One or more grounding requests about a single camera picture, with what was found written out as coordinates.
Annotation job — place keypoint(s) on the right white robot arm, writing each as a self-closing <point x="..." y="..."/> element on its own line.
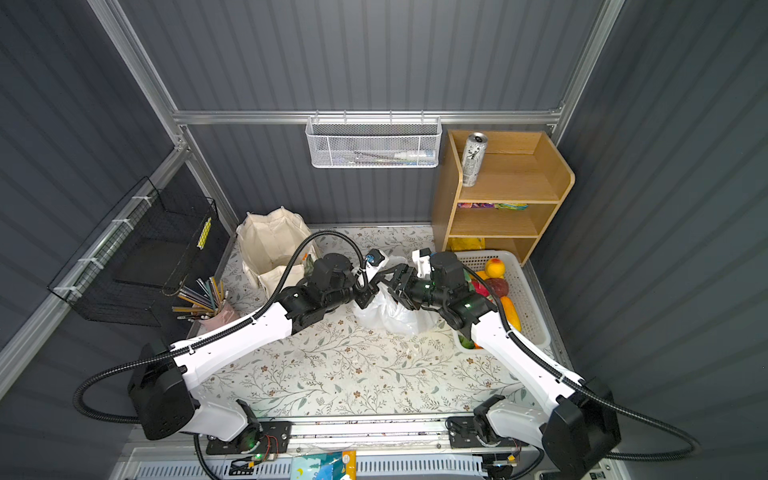
<point x="578" y="426"/>

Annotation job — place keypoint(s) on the dark red plum toy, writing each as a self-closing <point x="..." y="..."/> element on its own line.
<point x="498" y="286"/>

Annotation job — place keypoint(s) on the yellow snack packet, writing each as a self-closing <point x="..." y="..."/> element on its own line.
<point x="466" y="244"/>

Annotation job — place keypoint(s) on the floral table mat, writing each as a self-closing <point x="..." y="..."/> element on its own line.
<point x="341" y="366"/>

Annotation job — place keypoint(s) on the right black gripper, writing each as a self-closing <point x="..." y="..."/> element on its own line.
<point x="405" y="287"/>

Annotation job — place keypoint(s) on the white wire wall basket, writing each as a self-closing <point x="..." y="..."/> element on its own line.
<point x="373" y="145"/>

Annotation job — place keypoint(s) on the white plastic fruit basket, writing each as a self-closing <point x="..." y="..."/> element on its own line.
<point x="532" y="321"/>

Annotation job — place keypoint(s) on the teal printed booklet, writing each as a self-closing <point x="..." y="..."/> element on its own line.
<point x="325" y="466"/>

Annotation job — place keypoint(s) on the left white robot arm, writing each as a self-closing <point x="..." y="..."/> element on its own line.
<point x="166" y="383"/>

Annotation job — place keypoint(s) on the black wire wall basket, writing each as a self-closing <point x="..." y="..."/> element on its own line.
<point x="131" y="273"/>

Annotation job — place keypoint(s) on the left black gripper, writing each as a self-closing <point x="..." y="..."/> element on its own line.
<point x="368" y="293"/>

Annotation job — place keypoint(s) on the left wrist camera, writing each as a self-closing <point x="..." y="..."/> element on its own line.
<point x="375" y="260"/>

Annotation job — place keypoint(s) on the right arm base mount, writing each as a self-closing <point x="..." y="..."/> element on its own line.
<point x="467" y="432"/>

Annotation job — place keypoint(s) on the left silver drink can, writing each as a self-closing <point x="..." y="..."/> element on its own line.
<point x="472" y="158"/>

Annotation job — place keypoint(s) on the yellow peach toy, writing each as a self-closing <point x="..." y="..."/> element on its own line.
<point x="495" y="268"/>

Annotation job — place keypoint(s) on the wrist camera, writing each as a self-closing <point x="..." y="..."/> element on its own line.
<point x="421" y="259"/>
<point x="375" y="260"/>

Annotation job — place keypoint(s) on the white plastic grocery bag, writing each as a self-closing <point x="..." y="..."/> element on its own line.
<point x="387" y="315"/>

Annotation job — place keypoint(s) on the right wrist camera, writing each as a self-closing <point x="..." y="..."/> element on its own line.
<point x="421" y="259"/>

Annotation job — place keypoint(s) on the cup of coloured pencils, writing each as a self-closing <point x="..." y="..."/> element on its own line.
<point x="206" y="303"/>

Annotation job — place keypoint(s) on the wooden shelf unit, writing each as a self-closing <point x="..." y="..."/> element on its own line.
<point x="522" y="183"/>

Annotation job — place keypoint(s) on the yellow long pepper toy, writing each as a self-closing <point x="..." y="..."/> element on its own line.
<point x="511" y="313"/>

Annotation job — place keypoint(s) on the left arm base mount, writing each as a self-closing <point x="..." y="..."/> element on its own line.
<point x="268" y="438"/>

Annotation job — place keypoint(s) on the cream canvas tote bag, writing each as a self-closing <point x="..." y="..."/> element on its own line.
<point x="266" y="244"/>

